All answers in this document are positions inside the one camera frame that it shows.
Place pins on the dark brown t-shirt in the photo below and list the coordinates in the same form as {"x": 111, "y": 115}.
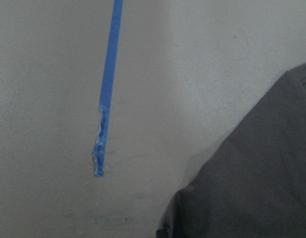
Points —
{"x": 254, "y": 186}

